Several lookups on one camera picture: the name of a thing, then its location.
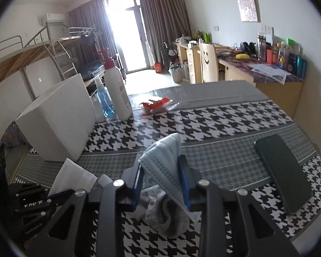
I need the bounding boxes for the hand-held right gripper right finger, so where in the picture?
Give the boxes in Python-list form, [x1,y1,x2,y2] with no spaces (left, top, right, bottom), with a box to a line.
[178,155,300,257]

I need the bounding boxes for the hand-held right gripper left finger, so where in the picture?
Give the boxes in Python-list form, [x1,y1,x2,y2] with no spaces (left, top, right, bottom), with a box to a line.
[27,166,146,257]

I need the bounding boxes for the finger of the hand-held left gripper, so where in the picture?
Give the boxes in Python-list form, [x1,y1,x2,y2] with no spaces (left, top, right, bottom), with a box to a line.
[43,189,80,207]

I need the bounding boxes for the blue face mask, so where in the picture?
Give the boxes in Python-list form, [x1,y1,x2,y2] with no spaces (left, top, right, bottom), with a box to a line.
[138,132,189,210]

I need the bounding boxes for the grey towel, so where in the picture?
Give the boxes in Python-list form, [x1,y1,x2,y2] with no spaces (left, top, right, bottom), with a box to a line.
[140,186,190,239]

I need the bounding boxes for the white foam box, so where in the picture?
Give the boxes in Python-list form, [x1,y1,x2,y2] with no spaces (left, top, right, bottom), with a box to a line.
[15,74,97,162]

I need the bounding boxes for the white rolled sheet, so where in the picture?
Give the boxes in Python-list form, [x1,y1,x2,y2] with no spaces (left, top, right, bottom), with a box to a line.
[98,174,116,189]

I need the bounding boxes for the houndstooth tablecloth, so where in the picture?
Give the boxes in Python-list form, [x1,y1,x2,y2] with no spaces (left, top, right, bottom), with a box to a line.
[13,80,321,257]

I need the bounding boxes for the patterned cloth bundle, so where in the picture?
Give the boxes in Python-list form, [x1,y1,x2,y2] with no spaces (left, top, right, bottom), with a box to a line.
[3,122,26,149]

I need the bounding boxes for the red snack packet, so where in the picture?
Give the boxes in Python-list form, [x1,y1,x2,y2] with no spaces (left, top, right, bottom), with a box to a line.
[139,96,173,114]

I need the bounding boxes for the clear bottle with blue liquid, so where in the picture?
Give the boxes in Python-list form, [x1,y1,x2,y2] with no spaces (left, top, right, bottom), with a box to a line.
[94,78,116,118]

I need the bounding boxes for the white pump lotion bottle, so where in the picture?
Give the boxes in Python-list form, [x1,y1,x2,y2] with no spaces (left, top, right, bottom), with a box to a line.
[98,48,133,121]

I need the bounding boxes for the black smartphone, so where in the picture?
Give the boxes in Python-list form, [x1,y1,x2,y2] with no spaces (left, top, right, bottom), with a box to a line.
[254,134,313,215]

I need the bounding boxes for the white bucket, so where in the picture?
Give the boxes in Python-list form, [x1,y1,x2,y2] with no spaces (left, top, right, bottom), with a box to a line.
[169,64,185,83]

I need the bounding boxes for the light wooden desk with drawers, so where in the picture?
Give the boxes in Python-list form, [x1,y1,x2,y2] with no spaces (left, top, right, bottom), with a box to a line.
[172,41,204,84]

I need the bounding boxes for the wooden chair with smiley face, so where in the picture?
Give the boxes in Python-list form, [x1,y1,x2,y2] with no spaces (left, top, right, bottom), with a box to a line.
[198,42,219,83]

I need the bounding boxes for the dark blue checked quilt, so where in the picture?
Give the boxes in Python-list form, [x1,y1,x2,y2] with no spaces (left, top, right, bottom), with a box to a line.
[79,60,106,80]

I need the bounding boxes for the wooden desk with patterned cover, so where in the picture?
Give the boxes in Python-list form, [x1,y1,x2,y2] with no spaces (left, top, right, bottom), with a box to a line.
[217,49,305,119]

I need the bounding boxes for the black bag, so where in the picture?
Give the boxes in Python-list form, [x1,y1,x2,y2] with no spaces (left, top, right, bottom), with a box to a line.
[160,42,177,67]

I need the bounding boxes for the printed papers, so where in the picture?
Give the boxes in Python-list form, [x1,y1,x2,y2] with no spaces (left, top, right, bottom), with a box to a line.
[251,64,288,84]

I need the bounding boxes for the grey metal bunk bed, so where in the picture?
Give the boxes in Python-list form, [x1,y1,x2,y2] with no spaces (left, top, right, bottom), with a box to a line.
[55,27,111,79]
[0,23,79,97]

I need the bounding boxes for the glass balcony door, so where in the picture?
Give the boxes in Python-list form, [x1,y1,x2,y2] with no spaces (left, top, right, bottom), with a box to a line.
[104,0,153,73]

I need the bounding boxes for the dark hanging clothes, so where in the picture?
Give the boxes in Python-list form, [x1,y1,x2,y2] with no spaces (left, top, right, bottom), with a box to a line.
[80,31,97,46]

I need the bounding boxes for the brown curtain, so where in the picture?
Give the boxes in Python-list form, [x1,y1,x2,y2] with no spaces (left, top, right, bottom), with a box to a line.
[137,0,192,69]
[68,0,118,73]

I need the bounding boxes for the row of toiletry bottles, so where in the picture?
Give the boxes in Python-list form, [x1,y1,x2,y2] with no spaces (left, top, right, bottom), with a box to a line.
[257,32,309,77]

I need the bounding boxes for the white air conditioner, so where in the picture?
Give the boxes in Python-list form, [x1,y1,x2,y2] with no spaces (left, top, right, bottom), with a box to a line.
[41,13,66,27]

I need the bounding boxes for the cartoon wall picture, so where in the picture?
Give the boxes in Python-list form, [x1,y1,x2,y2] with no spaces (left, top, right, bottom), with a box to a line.
[237,0,259,22]

